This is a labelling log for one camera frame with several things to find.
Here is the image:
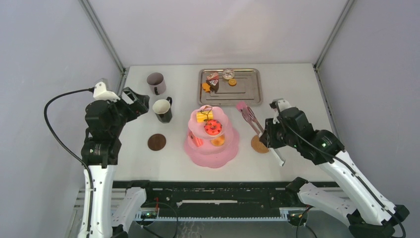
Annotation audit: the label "mauve cup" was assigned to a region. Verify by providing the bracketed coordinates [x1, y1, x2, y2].
[147, 72, 166, 95]

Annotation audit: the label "right aluminium frame post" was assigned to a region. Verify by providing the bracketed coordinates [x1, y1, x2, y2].
[314, 0, 357, 72]

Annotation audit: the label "left aluminium frame post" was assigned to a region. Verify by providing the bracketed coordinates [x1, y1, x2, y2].
[79, 0, 125, 73]

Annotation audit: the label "red layered cake slice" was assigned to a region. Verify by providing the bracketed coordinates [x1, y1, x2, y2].
[190, 134, 204, 147]

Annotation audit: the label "yellow cake slice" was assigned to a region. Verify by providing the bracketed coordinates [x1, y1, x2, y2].
[196, 111, 213, 123]

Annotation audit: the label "stainless steel food tongs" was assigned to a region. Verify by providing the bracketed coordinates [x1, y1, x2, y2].
[241, 105, 285, 166]

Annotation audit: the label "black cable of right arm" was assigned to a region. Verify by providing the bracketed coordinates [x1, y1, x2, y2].
[269, 100, 408, 238]

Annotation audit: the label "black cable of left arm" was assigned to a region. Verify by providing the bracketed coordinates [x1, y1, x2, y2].
[43, 87, 96, 238]

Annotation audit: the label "stainless steel serving tray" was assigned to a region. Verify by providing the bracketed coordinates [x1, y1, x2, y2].
[198, 68, 263, 106]

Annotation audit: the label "pink square cake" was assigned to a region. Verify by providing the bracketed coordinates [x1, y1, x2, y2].
[236, 101, 248, 113]

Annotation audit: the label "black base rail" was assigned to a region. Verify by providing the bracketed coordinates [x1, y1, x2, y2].
[98, 179, 339, 219]

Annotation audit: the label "light woven round coaster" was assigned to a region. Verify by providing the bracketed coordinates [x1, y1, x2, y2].
[251, 135, 270, 154]

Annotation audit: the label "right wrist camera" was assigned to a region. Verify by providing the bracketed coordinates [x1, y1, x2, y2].
[269, 98, 292, 115]

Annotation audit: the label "round yellow biscuit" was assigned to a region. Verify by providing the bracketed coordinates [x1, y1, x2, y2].
[228, 78, 237, 86]

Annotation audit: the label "round golden bread bun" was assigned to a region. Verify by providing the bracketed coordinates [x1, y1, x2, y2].
[210, 135, 225, 147]

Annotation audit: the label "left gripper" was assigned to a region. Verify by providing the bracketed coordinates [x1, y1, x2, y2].
[105, 87, 149, 136]

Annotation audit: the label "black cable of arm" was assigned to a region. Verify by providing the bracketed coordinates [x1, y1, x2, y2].
[43, 87, 96, 238]
[269, 100, 408, 238]

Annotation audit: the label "red cake slice with orange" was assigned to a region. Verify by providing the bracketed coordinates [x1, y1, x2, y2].
[207, 72, 219, 81]

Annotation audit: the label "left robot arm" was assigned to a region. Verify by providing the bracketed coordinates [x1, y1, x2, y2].
[78, 86, 150, 238]

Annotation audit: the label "orange fish-shaped cake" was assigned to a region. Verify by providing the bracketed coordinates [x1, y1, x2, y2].
[202, 83, 211, 93]

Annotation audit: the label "aluminium frame post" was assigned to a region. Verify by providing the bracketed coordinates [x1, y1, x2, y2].
[314, 0, 357, 72]
[79, 0, 125, 73]

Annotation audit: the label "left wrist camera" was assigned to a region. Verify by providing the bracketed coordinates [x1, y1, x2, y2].
[93, 78, 121, 102]

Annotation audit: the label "white donut with chocolate drizzle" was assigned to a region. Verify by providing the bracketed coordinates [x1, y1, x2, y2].
[222, 68, 235, 80]

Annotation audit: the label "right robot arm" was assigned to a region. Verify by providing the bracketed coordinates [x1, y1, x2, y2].
[260, 103, 409, 238]

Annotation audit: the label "black cup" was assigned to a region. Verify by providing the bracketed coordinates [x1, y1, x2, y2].
[152, 97, 172, 123]

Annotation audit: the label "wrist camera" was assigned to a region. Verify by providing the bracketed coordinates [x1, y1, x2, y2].
[269, 98, 292, 115]
[93, 78, 121, 102]

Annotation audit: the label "dark brown round coaster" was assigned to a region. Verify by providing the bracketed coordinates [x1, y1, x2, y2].
[147, 133, 166, 151]

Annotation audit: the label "pink three-tier cake stand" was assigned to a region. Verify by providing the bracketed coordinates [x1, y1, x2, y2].
[184, 105, 239, 169]

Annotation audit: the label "chocolate cake slice with cream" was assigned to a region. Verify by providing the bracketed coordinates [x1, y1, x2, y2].
[207, 80, 219, 92]

